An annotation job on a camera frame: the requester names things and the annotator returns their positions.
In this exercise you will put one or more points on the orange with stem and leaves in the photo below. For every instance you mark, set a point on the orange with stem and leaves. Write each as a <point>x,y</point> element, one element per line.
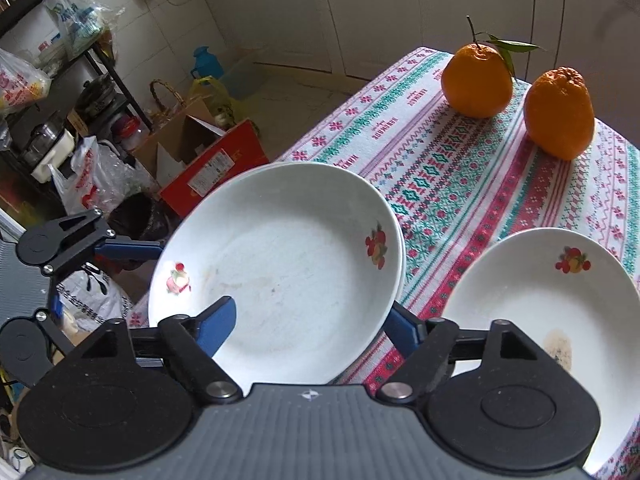
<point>475,80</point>

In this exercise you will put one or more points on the blue kettle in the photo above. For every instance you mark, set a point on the blue kettle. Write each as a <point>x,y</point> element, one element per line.
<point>206,62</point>

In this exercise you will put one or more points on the patterned red green tablecloth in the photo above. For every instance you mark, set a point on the patterned red green tablecloth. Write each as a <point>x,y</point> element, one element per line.
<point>450,170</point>

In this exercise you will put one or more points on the clear plastic storage bin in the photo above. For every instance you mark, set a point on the clear plastic storage bin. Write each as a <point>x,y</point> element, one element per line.
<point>245,77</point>

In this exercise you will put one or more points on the white stained plate fruit print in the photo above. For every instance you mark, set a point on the white stained plate fruit print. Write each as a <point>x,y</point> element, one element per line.
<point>525,290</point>

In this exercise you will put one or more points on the white blue plastic bag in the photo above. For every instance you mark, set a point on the white blue plastic bag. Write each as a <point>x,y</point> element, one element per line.
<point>75,20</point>

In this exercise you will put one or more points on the orange without leaves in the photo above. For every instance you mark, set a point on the orange without leaves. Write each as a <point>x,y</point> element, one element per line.
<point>560,115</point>

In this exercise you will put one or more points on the white plate with fruit print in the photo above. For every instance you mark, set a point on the white plate with fruit print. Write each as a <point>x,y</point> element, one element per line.
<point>290,270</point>

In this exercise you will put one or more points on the wicker basket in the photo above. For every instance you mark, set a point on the wicker basket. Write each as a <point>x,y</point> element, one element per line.
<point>160,117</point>

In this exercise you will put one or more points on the red cardboard box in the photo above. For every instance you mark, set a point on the red cardboard box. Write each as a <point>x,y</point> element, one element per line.
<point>220,170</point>

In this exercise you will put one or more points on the dark pot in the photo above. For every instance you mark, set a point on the dark pot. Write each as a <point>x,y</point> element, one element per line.
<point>97,97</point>

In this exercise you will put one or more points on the plastic bag with red print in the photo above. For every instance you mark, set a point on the plastic bag with red print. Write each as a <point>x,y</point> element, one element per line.
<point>20,85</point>

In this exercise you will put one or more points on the white appliance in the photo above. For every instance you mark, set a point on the white appliance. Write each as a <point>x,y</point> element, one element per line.
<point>55,157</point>

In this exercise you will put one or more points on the brown cardboard box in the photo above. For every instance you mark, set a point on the brown cardboard box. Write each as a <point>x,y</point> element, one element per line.
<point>170,142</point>

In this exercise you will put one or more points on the white red plastic bag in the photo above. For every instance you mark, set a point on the white red plastic bag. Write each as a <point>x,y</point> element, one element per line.
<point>85,175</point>

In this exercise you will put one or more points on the black trash bin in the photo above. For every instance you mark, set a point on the black trash bin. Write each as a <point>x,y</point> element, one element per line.
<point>140,215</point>

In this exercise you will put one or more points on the white bag with black print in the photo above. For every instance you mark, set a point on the white bag with black print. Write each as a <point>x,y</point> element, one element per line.
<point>100,300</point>

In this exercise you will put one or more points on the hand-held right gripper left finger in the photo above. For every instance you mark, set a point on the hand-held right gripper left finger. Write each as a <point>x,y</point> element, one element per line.
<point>220,322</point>

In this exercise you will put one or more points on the white kitchen cabinet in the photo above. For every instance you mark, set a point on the white kitchen cabinet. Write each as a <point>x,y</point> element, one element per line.
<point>375,15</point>

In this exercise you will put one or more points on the yellow plastic bag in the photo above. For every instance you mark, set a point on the yellow plastic bag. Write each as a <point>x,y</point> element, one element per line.
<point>215,92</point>

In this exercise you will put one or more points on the black metal rack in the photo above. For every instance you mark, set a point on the black metal rack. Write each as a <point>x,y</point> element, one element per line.
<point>107,67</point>

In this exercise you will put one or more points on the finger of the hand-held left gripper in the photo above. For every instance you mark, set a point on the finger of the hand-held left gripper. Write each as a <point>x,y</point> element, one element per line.
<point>132,250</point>
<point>52,327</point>

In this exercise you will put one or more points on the steel pot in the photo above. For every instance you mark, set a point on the steel pot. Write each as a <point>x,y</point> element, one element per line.
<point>45,135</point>

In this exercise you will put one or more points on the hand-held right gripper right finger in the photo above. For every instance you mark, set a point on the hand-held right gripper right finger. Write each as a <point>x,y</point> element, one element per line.
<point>404,330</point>

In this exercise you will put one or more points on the jar with red lid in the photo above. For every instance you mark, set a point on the jar with red lid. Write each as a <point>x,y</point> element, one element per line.
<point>129,130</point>

